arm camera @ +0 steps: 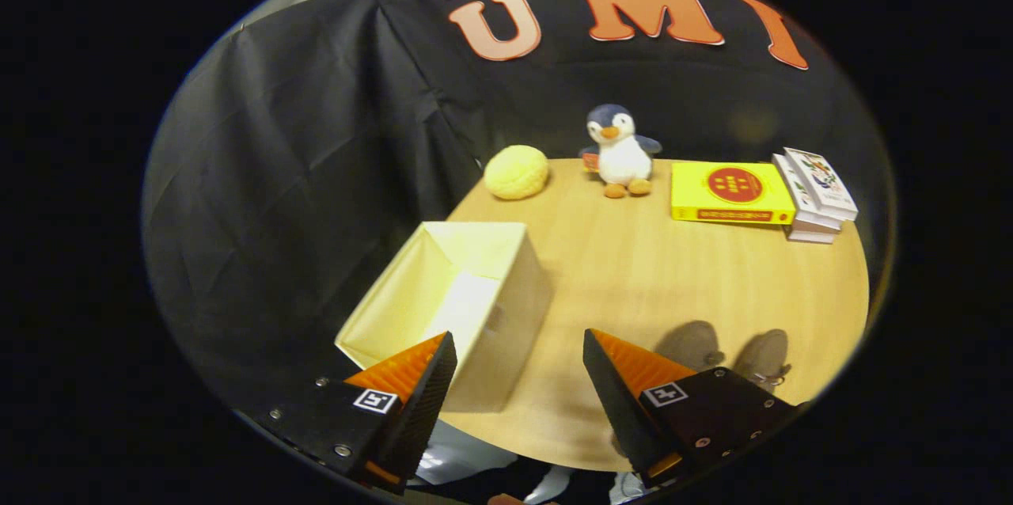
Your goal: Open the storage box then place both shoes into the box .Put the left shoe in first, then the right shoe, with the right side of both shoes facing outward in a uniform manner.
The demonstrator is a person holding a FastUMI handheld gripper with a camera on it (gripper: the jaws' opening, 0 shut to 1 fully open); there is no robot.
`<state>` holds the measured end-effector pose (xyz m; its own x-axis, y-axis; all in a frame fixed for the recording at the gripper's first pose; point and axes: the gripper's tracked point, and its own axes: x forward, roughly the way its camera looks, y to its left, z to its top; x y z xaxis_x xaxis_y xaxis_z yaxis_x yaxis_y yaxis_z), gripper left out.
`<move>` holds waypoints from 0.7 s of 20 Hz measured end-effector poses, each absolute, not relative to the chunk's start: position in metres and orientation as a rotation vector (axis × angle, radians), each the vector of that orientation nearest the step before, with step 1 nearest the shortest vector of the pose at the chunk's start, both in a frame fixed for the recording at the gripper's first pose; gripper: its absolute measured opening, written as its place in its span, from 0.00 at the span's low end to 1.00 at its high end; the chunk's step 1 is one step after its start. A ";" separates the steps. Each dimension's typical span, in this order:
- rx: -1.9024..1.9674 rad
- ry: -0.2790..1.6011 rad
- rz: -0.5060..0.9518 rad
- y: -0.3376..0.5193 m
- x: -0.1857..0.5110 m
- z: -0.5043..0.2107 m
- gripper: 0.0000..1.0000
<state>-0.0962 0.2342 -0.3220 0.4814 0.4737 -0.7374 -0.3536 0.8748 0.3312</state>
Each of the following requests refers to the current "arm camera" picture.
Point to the beige fabric storage box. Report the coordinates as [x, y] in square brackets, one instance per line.
[506, 307]

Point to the penguin plush toy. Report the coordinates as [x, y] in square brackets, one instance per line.
[624, 161]

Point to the yellow plush ball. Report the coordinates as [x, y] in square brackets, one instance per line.
[516, 172]

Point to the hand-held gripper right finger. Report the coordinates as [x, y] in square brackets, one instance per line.
[613, 398]

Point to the yellow book with red circle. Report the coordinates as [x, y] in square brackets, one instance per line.
[732, 188]

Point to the black backdrop cloth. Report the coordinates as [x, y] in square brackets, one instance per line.
[277, 172]

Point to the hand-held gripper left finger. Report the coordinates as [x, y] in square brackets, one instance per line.
[423, 402]

